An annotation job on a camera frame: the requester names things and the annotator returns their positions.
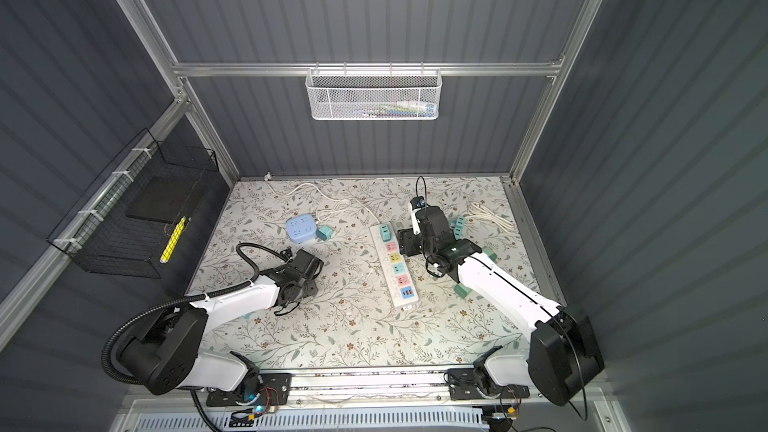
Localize teal charger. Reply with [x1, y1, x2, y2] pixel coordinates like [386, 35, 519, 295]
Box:
[379, 224, 392, 242]
[316, 225, 334, 241]

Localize white multicolour power strip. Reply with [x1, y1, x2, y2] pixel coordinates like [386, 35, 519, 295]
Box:
[369, 224, 419, 311]

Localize green charger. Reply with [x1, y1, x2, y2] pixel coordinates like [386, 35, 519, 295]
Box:
[453, 283, 472, 299]
[483, 247, 498, 262]

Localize teal usb power strip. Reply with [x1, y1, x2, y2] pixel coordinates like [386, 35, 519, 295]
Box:
[452, 216, 466, 240]

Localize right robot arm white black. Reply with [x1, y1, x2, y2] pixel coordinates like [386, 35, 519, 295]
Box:
[396, 196, 604, 406]

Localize floral table mat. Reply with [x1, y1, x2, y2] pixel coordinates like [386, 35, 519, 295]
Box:
[188, 177, 536, 369]

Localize blue square socket cube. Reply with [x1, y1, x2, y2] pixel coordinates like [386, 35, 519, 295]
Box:
[285, 213, 317, 244]

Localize yellow marker pen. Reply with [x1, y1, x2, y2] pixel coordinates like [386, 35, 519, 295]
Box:
[160, 216, 188, 264]

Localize pens in white basket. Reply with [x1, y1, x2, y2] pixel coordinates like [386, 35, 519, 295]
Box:
[353, 101, 438, 119]

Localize black pad in basket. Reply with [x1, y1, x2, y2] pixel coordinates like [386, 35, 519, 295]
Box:
[126, 176, 194, 224]

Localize white bundled cable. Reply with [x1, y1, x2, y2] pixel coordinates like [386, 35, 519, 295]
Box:
[464, 201, 517, 234]

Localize white power strip cord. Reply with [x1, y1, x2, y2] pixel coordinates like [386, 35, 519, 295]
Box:
[263, 172, 382, 226]

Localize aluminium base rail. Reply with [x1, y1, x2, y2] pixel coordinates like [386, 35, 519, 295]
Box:
[119, 362, 613, 415]

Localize white wire mesh basket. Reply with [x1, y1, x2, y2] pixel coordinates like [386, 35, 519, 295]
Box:
[305, 70, 443, 121]

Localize black wire basket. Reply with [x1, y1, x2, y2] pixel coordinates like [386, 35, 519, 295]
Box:
[48, 133, 219, 279]

